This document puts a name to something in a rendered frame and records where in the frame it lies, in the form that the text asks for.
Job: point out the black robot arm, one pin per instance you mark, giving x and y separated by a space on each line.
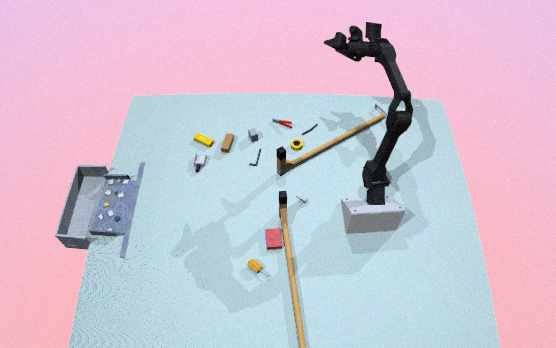
396 122

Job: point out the tan rectangular block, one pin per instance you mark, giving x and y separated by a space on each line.
227 142

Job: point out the yellow rectangular block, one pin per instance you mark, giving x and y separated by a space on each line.
203 140

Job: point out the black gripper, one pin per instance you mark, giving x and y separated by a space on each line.
351 49

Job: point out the red rectangular block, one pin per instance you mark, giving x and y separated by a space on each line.
273 239

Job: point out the yellow ring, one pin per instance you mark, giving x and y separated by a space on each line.
296 144

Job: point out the red-handled pliers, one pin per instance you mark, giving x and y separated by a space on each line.
283 122

